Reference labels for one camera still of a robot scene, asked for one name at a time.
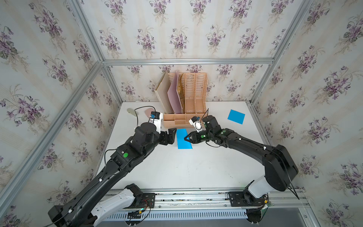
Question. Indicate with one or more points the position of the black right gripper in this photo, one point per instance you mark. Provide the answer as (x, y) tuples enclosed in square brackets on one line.
[(193, 137)]

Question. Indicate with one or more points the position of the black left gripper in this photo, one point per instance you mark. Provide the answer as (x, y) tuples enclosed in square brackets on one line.
[(166, 141)]

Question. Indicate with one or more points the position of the blue square paper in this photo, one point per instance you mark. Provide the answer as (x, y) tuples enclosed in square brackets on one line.
[(181, 142), (236, 117)]

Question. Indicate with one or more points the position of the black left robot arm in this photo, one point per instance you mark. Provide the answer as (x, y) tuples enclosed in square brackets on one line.
[(88, 208)]

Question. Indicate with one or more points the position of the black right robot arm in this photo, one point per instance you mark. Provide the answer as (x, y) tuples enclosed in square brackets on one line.
[(279, 167)]

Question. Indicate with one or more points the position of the pink pencil case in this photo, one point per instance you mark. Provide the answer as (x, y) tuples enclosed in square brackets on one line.
[(148, 111)]

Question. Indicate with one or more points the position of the grey green eraser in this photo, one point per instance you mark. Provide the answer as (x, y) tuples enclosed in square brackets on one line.
[(132, 112)]

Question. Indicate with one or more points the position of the pink folder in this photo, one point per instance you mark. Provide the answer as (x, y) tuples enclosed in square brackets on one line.
[(173, 94)]

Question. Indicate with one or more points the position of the beige folder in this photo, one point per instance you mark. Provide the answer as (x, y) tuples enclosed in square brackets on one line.
[(161, 93)]

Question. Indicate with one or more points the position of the peach plastic file organizer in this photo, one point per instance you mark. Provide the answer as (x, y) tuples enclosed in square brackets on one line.
[(195, 100)]

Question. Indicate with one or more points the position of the patterned yellow book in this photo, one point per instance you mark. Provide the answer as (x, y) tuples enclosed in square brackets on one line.
[(181, 92)]

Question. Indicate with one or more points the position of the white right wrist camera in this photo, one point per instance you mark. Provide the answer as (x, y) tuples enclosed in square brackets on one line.
[(196, 123)]

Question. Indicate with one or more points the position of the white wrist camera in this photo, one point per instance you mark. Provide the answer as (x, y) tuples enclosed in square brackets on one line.
[(196, 123), (156, 118)]

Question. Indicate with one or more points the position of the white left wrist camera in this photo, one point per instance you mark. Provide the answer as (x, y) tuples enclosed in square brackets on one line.
[(156, 118)]

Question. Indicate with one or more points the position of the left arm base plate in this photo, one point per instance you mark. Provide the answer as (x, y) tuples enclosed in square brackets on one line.
[(143, 201)]

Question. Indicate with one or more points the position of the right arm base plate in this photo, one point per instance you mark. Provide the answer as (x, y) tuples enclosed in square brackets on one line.
[(246, 199)]

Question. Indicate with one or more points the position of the aluminium mounting rail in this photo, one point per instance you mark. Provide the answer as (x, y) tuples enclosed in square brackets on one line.
[(219, 198)]

